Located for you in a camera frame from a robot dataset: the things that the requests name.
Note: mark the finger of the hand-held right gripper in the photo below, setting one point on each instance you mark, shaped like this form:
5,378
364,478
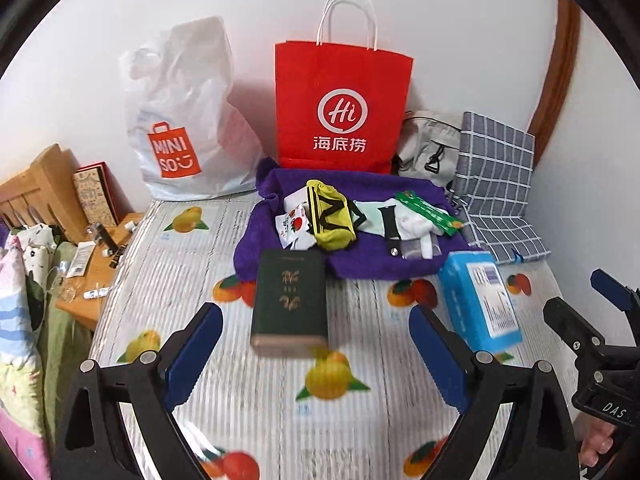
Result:
612,290
572,325

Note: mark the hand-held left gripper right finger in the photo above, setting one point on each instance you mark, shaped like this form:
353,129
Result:
437,357

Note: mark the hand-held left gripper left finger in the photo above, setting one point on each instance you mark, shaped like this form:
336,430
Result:
195,355

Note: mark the dark green book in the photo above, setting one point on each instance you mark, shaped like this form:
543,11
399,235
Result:
287,305

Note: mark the white glove green cuff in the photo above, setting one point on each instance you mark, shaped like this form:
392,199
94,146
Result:
415,222

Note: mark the long green packet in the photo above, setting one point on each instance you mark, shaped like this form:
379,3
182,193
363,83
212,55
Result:
430,212

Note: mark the black watch band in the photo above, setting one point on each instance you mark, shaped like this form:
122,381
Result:
389,220

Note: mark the yellow black pouch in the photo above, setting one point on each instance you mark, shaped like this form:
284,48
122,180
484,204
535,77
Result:
340,237

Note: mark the strawberry print packet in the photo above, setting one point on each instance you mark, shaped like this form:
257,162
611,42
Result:
292,222

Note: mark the person's right hand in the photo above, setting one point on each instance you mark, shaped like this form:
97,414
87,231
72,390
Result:
597,442

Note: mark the fruit print tablecloth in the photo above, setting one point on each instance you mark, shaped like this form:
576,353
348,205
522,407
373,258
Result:
225,410

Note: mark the blue tissue pack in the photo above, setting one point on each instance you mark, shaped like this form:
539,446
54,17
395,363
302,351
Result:
462,290

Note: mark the small white tube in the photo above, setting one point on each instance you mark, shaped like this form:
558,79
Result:
97,293

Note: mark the wooden nightstand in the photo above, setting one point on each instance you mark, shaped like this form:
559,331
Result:
82,305

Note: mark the purple towel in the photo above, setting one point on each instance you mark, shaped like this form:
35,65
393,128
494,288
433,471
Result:
360,260

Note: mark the black stand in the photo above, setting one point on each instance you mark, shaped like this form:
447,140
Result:
112,250

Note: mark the green bedsheet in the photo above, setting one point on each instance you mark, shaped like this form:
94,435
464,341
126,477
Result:
60,350

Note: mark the clear glass cup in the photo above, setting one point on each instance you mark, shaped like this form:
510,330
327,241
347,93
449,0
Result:
65,290

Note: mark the white flat packet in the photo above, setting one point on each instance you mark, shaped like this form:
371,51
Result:
82,257

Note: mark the grey checked cloth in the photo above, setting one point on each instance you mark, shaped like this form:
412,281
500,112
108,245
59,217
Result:
495,160

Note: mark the pastel star quilt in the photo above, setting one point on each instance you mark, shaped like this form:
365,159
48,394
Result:
20,310

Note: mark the illustrated hardcover book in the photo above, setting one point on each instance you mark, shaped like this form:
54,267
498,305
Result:
92,195

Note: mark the white spotted pillow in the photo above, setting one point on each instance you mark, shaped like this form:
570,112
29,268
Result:
35,250

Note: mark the grey backpack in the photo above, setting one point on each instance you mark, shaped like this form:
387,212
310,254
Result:
425,135

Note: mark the wooden bed headboard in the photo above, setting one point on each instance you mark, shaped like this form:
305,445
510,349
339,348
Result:
45,175

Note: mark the white plastic shopping bag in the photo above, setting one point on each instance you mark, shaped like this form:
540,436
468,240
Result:
185,90

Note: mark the red paper carrier bag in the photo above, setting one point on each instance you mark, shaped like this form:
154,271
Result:
310,85

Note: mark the brown wooden door frame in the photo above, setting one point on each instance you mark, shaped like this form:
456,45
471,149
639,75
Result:
560,85

